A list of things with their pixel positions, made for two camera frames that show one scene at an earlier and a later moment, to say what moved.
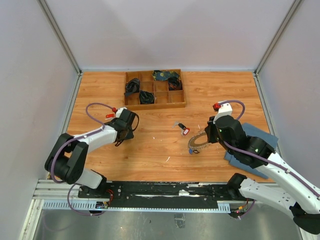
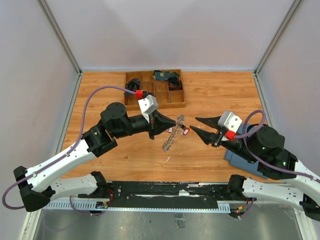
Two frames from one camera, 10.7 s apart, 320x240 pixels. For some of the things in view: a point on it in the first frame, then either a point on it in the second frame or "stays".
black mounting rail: [181, 191] stays
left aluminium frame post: [44, 6] stays
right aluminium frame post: [293, 9] stays
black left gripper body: [129, 135] -> [152, 127]
